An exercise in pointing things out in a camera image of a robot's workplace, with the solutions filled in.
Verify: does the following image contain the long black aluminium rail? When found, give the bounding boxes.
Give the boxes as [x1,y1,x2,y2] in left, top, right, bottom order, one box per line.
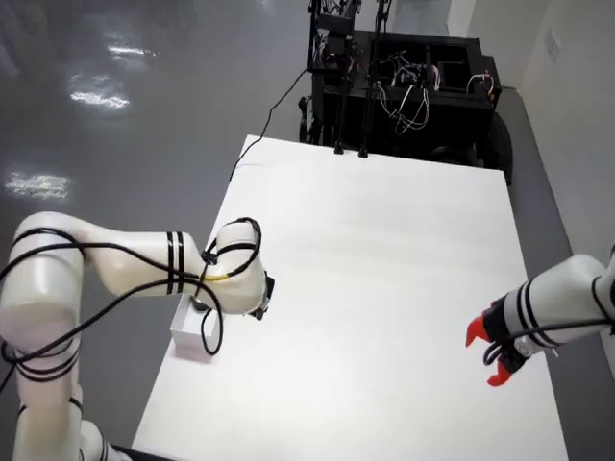
[109,444,160,461]

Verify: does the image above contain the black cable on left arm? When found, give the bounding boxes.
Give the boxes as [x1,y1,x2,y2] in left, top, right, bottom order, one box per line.
[0,216,263,393]

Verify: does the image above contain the black electronics box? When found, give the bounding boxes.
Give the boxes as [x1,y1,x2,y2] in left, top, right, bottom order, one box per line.
[309,12,355,73]

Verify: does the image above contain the black stand pole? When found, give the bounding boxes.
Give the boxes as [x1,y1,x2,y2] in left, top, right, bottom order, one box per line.
[357,0,393,159]
[332,0,359,156]

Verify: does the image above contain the white cardboard bin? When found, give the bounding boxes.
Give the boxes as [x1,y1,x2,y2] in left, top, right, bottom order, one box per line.
[169,293,225,362]

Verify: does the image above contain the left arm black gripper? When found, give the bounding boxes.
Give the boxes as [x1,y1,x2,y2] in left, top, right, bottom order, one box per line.
[249,271,278,322]

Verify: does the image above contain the long black cable to cart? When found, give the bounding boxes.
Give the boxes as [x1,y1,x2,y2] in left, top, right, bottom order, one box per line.
[229,66,308,182]

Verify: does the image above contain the red and white wires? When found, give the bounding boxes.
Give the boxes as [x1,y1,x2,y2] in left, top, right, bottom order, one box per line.
[465,70,496,102]

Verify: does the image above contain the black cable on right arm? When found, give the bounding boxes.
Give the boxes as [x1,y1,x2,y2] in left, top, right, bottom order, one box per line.
[482,249,615,369]

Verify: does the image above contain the white wire bundle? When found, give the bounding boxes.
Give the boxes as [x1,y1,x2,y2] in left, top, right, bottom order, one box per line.
[379,52,441,135]

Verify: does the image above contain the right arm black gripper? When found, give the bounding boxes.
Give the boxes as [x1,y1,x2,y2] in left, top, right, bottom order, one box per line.
[464,297,528,388]

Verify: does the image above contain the black equipment cart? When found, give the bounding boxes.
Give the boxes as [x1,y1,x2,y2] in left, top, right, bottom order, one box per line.
[297,28,514,186]

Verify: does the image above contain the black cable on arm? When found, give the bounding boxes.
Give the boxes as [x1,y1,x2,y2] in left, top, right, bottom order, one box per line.
[482,249,615,369]
[0,216,263,393]

